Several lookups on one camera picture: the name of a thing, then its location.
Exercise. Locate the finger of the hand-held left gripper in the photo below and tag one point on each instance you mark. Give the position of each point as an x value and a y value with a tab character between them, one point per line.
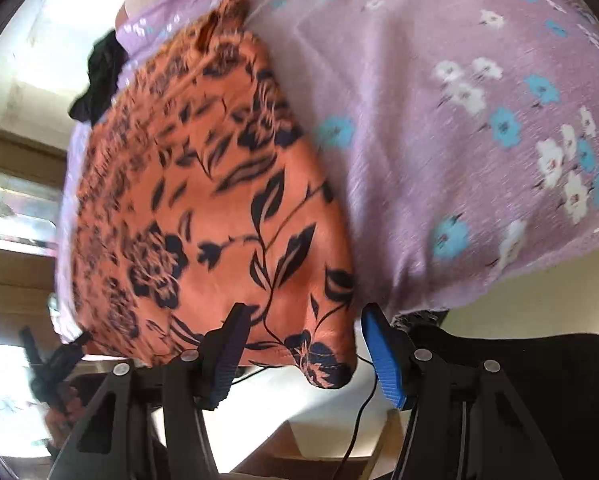
76	346

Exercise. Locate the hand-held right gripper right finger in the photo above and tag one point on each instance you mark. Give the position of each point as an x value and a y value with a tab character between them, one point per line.
384	355

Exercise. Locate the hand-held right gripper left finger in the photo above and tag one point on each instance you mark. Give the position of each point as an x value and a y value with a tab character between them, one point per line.
227	360

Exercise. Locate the orange black floral cloth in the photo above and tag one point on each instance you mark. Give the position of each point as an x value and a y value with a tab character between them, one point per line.
204	185

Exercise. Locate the wooden door with patterned glass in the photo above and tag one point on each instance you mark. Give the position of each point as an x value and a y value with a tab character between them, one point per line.
19	150

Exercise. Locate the purple floral bedsheet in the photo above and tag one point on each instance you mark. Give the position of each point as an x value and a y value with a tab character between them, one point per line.
404	110

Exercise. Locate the brown box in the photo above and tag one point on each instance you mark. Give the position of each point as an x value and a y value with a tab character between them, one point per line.
289	452

